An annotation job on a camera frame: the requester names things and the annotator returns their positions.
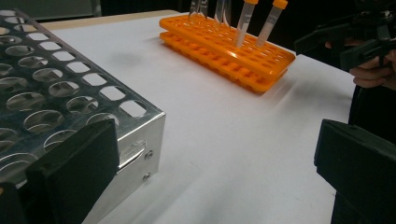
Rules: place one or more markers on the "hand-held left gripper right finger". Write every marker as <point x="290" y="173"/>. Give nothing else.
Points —
<point x="358" y="161"/>

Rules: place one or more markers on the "orange-capped test tube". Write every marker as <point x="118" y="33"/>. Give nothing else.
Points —
<point x="269" y="25"/>
<point x="244" y="21"/>

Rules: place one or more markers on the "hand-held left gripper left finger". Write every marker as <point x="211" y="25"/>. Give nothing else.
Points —
<point x="74" y="174"/>

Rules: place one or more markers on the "perforated metal tube rack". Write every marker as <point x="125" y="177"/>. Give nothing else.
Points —
<point x="140" y="140"/>

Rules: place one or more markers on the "orange plastic tube rack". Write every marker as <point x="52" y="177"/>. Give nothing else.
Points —
<point x="199" y="29"/>

